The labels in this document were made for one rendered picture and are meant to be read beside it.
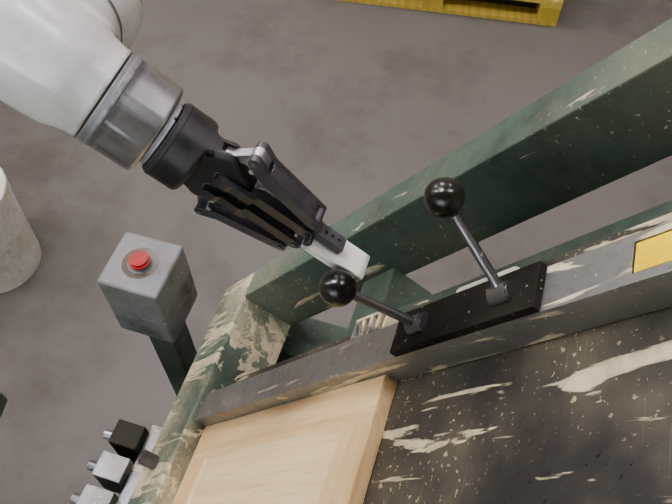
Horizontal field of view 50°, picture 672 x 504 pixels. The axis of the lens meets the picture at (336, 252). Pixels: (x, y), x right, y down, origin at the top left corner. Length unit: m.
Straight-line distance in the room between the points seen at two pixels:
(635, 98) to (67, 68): 0.52
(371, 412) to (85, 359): 1.66
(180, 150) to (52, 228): 2.08
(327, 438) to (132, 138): 0.43
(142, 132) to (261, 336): 0.75
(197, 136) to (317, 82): 2.37
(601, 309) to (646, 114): 0.24
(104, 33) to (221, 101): 2.32
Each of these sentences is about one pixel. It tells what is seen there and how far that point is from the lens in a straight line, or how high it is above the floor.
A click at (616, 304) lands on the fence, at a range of 0.63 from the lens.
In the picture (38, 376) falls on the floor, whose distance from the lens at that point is 2.41.
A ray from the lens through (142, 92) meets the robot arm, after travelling 0.64.
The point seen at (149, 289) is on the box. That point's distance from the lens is 1.34.
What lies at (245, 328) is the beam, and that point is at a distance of 1.31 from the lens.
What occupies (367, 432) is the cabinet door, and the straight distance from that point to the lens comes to 0.81.
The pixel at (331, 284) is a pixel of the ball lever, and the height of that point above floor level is 1.45.
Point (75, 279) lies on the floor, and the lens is 2.55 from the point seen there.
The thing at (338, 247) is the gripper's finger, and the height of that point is 1.46.
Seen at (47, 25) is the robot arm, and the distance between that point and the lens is 0.63.
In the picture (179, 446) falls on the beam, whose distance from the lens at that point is 1.23.
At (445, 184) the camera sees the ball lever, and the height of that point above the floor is 1.54.
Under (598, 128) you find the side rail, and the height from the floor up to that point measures 1.49.
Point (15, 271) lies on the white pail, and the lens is 2.54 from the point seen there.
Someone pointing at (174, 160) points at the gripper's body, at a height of 1.57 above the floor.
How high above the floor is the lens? 2.04
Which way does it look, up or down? 56 degrees down
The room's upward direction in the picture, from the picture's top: straight up
